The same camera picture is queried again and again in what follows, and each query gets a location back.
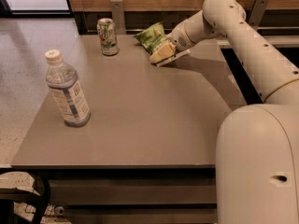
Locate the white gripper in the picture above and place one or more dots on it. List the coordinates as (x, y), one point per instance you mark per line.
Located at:
(177, 38)

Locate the green jalapeno chip bag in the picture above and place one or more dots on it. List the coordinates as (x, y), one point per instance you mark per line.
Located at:
(152, 38)

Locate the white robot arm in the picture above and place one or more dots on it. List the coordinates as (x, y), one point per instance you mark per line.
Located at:
(257, 151)

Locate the clear blue-label plastic bottle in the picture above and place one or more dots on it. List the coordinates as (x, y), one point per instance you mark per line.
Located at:
(64, 84)

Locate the green white soda can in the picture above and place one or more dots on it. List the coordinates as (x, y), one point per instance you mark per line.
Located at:
(107, 34)

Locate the grey drawer cabinet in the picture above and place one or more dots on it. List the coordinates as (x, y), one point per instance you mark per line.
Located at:
(147, 153)

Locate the black chair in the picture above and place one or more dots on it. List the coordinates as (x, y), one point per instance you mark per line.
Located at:
(9, 196)

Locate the left grey metal bracket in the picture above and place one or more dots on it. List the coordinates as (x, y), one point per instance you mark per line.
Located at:
(117, 9)

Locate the grey metal bracket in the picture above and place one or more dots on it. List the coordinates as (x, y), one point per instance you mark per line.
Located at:
(117, 9)
(256, 13)

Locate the right grey metal bracket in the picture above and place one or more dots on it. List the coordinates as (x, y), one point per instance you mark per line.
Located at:
(256, 13)

